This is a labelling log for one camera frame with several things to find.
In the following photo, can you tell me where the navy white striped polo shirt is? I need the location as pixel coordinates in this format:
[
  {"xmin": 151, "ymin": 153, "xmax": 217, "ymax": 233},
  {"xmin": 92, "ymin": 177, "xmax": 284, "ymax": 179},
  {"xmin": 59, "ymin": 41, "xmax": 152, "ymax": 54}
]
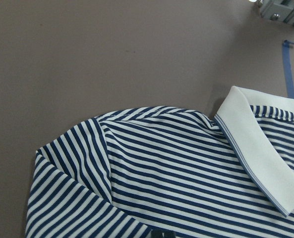
[{"xmin": 25, "ymin": 86, "xmax": 294, "ymax": 238}]

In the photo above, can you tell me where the aluminium frame post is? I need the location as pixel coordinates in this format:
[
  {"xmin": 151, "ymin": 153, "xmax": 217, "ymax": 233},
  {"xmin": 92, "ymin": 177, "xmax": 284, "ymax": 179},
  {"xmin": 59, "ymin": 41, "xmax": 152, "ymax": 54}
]
[{"xmin": 250, "ymin": 0, "xmax": 294, "ymax": 27}]

